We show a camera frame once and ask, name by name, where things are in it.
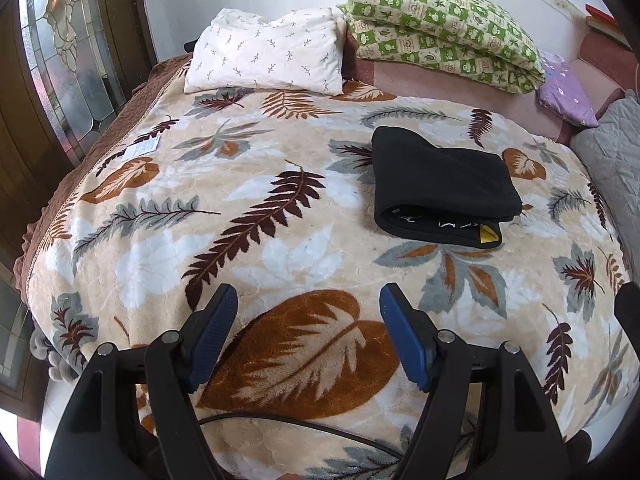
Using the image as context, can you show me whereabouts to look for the black cable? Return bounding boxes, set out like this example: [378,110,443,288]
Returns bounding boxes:
[197,411,403,458]

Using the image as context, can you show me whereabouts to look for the pink quilted bed sheet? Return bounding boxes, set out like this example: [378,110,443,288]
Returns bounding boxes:
[345,40,576,146]

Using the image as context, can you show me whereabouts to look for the green checkered folded quilt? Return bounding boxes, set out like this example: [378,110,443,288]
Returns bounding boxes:
[336,0,547,96]

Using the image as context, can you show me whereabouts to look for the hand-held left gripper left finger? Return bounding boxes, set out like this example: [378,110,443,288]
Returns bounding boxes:
[45,283,238,480]

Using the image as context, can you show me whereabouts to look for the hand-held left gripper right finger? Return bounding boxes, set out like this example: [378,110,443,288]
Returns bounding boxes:
[379,283,571,480]

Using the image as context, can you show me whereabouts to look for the purple pillow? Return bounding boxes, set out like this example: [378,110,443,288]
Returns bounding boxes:
[536,50,600,128]

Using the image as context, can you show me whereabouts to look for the pink upholstered headboard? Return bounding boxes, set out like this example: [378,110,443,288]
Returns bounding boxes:
[555,30,640,146]

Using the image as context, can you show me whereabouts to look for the wooden stained glass door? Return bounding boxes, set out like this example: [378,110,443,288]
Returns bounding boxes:
[0,0,156,411]

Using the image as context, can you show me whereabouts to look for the leaf print fleece blanket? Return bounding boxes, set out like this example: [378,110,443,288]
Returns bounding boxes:
[25,85,633,480]

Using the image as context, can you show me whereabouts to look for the red book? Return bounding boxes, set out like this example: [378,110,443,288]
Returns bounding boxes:
[585,4,621,26]

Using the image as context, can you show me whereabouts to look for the black pants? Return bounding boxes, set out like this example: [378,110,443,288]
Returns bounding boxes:
[371,126,523,247]

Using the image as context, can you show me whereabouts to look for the white twig print pillow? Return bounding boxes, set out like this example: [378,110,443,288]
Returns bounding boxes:
[183,7,347,95]

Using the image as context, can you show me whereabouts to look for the grey fluffy cloth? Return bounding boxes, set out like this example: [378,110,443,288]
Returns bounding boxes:
[27,325,81,381]

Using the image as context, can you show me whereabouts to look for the brown quilted bedspread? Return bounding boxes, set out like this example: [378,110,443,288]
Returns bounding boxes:
[15,55,193,301]

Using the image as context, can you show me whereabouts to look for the grey quilted blanket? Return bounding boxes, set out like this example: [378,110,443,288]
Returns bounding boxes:
[570,89,640,271]

